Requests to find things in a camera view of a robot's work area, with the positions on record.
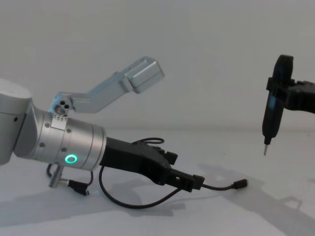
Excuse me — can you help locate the black electric screwdriver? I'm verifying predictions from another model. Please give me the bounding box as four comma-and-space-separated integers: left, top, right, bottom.
260, 54, 295, 157

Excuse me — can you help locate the black usb cable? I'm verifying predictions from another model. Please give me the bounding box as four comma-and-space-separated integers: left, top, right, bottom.
98, 137, 249, 206

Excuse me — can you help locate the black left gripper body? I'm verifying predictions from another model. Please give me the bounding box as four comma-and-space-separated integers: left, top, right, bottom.
99, 136, 173, 187

